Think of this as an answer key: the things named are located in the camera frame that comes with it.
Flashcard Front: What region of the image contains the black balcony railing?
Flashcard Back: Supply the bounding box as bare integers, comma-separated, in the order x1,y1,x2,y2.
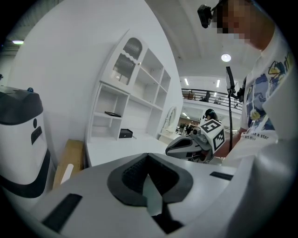
181,88,243,110

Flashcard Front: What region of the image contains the person in white t-shirt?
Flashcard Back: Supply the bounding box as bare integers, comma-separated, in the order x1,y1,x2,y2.
224,25,298,164

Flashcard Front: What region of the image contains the black head camera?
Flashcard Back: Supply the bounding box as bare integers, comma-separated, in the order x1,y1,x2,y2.
196,4,214,29

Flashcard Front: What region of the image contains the white shelf compartment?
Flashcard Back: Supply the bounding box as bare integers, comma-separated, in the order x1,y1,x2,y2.
94,82,130,119

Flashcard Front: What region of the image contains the small black box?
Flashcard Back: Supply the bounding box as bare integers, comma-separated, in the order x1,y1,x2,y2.
118,128,134,139

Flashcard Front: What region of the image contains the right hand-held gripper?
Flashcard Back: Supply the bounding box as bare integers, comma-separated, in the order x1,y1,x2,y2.
165,119,226,164

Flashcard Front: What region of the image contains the person's head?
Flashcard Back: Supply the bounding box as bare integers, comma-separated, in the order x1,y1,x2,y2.
210,0,276,51

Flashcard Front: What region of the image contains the person's right forearm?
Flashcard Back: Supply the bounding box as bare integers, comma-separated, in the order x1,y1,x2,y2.
215,133,243,159

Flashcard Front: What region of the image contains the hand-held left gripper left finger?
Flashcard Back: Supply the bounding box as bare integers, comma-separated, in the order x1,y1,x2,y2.
32,152,169,238

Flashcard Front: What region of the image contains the brown cardboard box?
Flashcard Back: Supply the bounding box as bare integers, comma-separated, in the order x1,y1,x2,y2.
52,139,85,191

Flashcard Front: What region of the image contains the white and black robot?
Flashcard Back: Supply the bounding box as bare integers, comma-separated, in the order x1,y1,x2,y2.
0,85,51,198

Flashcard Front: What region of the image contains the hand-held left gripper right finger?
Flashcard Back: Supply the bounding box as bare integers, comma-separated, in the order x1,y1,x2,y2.
148,152,237,233

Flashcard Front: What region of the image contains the arched glass cabinet door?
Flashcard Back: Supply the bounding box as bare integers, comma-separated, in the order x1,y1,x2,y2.
111,37,143,86

